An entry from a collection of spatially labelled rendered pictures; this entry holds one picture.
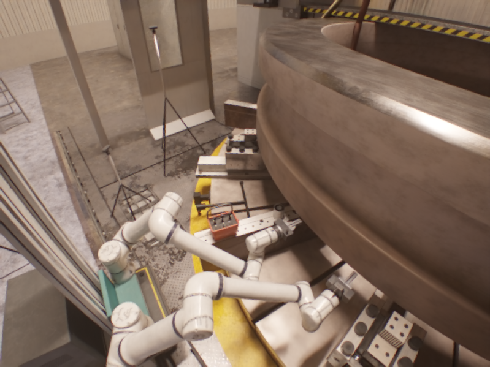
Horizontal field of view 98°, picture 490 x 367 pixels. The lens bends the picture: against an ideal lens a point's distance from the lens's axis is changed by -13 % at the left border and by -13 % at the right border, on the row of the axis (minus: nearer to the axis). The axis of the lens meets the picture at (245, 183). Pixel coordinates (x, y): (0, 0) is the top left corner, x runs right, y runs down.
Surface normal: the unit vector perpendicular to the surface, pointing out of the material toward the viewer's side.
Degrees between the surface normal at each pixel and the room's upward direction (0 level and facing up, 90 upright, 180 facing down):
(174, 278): 0
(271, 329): 0
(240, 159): 90
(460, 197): 90
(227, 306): 0
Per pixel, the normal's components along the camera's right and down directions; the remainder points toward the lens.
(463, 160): -0.77, 0.41
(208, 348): 0.00, -0.76
